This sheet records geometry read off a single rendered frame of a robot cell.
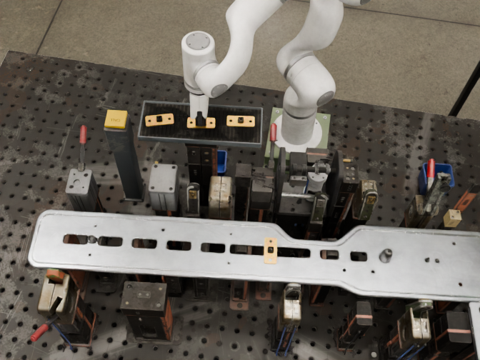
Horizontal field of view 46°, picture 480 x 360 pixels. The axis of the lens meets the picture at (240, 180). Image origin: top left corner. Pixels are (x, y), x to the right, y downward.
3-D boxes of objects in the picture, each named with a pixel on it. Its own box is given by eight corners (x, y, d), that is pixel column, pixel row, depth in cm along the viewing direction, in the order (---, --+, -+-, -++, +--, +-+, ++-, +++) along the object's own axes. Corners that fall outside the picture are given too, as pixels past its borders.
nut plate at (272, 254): (276, 264, 165) (276, 262, 164) (263, 263, 165) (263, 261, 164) (276, 238, 170) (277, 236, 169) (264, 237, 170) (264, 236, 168)
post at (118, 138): (123, 201, 208) (102, 131, 170) (126, 183, 212) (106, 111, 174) (143, 202, 208) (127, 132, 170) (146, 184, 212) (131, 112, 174)
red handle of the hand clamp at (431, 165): (421, 211, 168) (426, 158, 168) (419, 211, 170) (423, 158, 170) (436, 212, 168) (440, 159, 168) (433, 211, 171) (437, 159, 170)
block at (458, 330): (414, 367, 181) (444, 344, 157) (411, 333, 187) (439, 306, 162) (443, 369, 181) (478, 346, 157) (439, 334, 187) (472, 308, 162)
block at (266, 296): (255, 299, 191) (261, 267, 166) (256, 263, 197) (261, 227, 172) (271, 301, 191) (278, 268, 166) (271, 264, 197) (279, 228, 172)
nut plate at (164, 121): (146, 126, 169) (145, 124, 168) (145, 116, 171) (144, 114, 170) (173, 123, 170) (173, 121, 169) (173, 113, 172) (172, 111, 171)
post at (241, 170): (231, 233, 203) (234, 176, 168) (232, 221, 205) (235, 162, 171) (245, 234, 203) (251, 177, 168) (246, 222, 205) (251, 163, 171)
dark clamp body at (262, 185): (240, 249, 200) (244, 197, 167) (242, 216, 207) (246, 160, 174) (270, 251, 200) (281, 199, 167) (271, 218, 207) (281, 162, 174)
